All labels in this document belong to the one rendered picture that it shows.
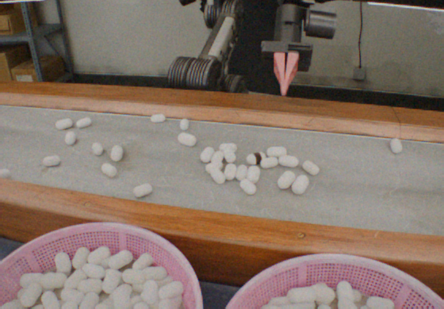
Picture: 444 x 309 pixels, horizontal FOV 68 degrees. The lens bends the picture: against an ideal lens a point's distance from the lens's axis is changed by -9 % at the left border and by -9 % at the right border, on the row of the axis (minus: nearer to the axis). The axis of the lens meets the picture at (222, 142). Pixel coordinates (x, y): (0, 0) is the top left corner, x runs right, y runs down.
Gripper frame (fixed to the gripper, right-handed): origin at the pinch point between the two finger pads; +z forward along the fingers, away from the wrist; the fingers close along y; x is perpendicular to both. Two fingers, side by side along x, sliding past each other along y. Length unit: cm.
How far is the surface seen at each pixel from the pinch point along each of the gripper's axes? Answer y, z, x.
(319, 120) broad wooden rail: 8.0, 2.2, 7.7
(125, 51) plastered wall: -129, -115, 160
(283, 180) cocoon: 1.3, 19.5, -6.6
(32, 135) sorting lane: -52, 14, 0
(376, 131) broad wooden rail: 19.9, 3.7, 7.8
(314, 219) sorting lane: 6.3, 25.5, -9.0
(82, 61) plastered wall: -170, -109, 167
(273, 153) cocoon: -0.9, 13.3, -0.9
